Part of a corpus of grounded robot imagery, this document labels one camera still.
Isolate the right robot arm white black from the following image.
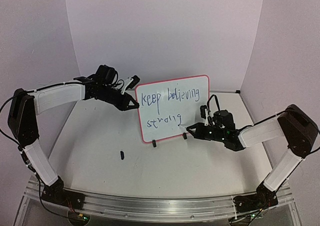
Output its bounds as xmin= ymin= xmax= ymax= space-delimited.
xmin=186 ymin=104 xmax=319 ymax=212

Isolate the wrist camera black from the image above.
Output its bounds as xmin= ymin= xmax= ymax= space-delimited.
xmin=119 ymin=75 xmax=141 ymax=95
xmin=200 ymin=105 xmax=208 ymax=119

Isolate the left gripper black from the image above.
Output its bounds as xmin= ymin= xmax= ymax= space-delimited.
xmin=96 ymin=85 xmax=140 ymax=112

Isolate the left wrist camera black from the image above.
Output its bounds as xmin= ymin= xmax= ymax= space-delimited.
xmin=119 ymin=75 xmax=141 ymax=95

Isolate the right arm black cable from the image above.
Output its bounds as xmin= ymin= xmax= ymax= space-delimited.
xmin=206 ymin=94 xmax=221 ymax=113

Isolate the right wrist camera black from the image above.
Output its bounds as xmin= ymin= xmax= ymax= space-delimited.
xmin=200 ymin=105 xmax=208 ymax=119

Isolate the wire whiteboard stand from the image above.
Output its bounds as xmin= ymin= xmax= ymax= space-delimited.
xmin=151 ymin=132 xmax=188 ymax=148

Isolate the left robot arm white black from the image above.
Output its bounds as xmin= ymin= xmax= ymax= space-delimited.
xmin=7 ymin=65 xmax=140 ymax=211

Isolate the pink framed whiteboard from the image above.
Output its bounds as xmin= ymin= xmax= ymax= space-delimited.
xmin=135 ymin=75 xmax=210 ymax=144

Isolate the aluminium front rail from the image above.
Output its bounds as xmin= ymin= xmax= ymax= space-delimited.
xmin=14 ymin=177 xmax=301 ymax=225

